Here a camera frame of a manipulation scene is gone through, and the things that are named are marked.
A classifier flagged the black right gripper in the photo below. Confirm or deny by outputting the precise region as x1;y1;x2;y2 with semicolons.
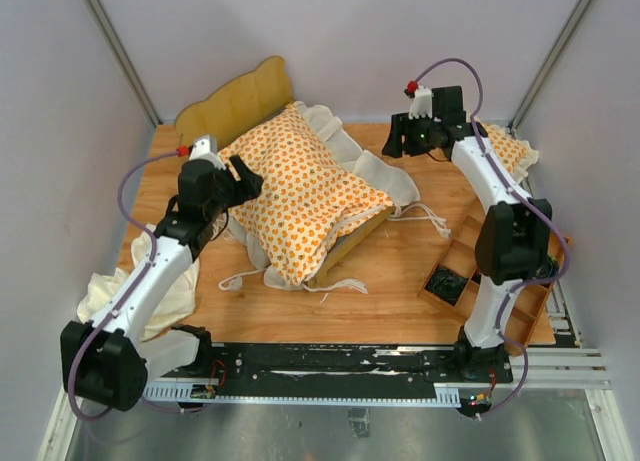
382;111;441;159

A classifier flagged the duck print bed cover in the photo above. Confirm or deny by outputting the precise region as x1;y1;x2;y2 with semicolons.
219;101;451;291

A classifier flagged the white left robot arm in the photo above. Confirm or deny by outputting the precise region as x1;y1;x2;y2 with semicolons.
60;154;263;420

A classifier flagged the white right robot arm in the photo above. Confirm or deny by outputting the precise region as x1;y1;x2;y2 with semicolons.
382;81;552;381

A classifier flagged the duck print small pillow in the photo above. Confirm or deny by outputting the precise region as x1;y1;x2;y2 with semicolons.
482;123;539;184

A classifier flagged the cream cloth pile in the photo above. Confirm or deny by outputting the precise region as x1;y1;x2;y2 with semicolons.
77;232;200;341

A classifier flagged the dark rolled sock lower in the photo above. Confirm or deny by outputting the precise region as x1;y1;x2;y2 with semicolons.
425;267;469;306

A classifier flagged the wooden compartment organizer box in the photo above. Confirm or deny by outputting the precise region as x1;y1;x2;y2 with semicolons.
418;201;553;346

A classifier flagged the wooden pet bed frame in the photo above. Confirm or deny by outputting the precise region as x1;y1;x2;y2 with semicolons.
174;56;392;291

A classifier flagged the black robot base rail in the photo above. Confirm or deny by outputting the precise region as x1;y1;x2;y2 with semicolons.
70;341;611;407

